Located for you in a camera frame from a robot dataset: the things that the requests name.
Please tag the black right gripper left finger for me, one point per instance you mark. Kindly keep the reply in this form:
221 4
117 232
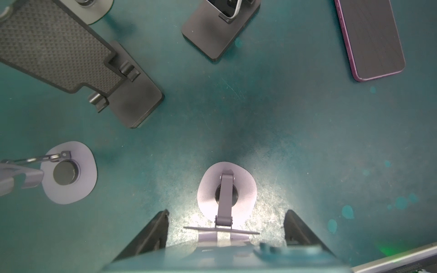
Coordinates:
152 237

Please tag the black phone silver edge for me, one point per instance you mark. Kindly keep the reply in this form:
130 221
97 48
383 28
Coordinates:
229 8

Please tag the grey round stand left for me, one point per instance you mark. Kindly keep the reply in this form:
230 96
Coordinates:
68 173

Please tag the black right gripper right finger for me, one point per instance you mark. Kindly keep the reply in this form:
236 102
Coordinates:
297 232

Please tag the black phone purple edge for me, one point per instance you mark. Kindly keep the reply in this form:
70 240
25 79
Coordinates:
371 38

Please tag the grey round stand front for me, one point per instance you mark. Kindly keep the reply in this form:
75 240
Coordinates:
227 195

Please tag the black round stand back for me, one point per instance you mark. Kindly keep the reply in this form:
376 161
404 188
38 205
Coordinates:
89 11

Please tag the grey round stand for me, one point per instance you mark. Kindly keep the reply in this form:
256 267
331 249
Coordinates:
227 195
68 173

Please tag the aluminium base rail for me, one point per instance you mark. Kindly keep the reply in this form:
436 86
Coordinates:
419 260

